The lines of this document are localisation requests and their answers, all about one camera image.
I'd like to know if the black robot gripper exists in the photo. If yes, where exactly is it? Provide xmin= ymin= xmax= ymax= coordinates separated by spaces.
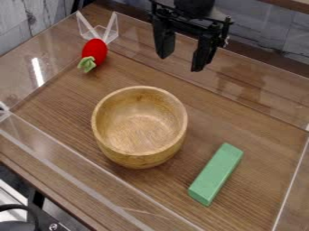
xmin=150 ymin=0 xmax=234 ymax=72

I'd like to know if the red plush strawberry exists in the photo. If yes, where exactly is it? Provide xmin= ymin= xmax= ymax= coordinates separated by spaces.
xmin=78 ymin=39 xmax=108 ymax=73

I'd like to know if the wooden bowl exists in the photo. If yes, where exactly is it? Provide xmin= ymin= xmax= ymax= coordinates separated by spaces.
xmin=91 ymin=86 xmax=189 ymax=169

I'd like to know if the green rectangular block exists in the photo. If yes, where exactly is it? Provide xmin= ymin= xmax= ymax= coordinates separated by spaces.
xmin=189 ymin=143 xmax=244 ymax=207

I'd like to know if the clear acrylic tray enclosure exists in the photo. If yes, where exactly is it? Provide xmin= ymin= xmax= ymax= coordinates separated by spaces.
xmin=0 ymin=7 xmax=309 ymax=231

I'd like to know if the black table leg bracket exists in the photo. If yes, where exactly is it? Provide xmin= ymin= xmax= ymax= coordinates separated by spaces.
xmin=28 ymin=188 xmax=79 ymax=231

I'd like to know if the black cable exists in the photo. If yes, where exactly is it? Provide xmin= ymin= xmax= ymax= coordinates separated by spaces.
xmin=0 ymin=203 xmax=42 ymax=231

